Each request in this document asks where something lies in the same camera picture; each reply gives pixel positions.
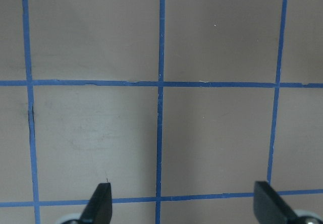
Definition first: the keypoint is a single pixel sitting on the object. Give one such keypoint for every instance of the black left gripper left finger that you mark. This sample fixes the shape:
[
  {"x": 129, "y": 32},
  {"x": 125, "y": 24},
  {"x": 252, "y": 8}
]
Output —
[{"x": 99, "y": 208}]

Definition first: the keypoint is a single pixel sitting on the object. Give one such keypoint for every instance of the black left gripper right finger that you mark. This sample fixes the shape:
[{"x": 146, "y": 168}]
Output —
[{"x": 269, "y": 207}]

